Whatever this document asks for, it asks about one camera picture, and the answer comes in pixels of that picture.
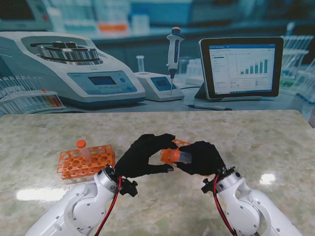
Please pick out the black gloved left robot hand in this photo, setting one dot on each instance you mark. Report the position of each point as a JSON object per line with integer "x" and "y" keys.
{"x": 137, "y": 157}

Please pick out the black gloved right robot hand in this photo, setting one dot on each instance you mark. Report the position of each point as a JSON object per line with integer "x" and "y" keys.
{"x": 204, "y": 158}

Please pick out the clear plastic test tube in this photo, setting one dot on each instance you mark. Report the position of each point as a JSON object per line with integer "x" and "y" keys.
{"x": 85, "y": 153}
{"x": 185, "y": 157}

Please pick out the orange tube cap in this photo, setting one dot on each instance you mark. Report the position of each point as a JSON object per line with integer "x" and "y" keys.
{"x": 175, "y": 156}
{"x": 81, "y": 143}

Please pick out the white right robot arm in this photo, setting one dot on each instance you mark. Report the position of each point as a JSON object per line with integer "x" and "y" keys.
{"x": 256, "y": 206}

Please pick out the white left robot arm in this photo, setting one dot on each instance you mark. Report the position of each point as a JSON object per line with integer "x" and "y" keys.
{"x": 73, "y": 209}

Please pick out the empty orange test tube rack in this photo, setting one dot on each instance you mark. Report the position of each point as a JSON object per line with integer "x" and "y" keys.
{"x": 98, "y": 162}

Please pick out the printed laboratory backdrop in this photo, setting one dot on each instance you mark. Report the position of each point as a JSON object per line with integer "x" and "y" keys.
{"x": 147, "y": 49}

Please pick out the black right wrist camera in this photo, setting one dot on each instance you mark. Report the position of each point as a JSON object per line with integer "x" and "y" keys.
{"x": 208, "y": 186}

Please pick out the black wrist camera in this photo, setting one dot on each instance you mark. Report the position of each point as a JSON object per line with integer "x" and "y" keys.
{"x": 208, "y": 186}
{"x": 128, "y": 187}

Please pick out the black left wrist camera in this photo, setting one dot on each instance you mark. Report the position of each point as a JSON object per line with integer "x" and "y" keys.
{"x": 128, "y": 187}

